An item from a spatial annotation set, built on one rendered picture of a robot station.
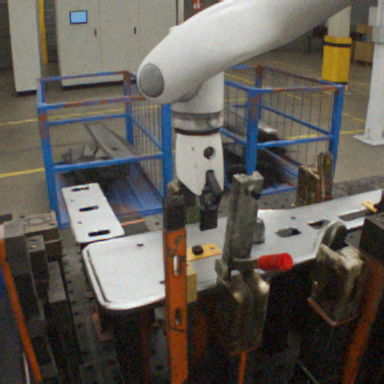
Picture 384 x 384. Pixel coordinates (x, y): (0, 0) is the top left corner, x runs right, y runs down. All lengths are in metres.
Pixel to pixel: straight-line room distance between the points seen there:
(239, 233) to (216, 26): 0.28
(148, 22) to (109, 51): 0.99
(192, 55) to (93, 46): 8.00
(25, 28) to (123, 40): 1.94
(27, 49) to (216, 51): 7.91
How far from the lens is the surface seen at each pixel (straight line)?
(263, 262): 0.53
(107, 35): 8.55
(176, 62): 0.54
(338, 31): 8.24
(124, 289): 0.69
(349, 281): 0.68
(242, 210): 0.56
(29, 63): 8.40
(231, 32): 0.54
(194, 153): 0.65
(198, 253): 0.77
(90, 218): 0.92
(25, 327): 0.55
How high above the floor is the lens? 1.42
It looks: 25 degrees down
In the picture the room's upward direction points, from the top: straight up
